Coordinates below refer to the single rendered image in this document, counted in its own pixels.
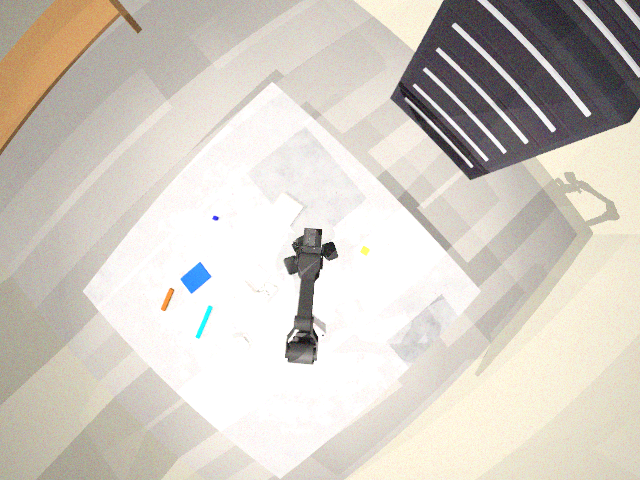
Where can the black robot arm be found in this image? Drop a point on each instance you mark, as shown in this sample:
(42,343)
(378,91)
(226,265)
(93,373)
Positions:
(303,347)

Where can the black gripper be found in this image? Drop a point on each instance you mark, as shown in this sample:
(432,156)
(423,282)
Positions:
(330,253)

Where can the orange flat bar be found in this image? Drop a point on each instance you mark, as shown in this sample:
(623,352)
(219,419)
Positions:
(167,299)

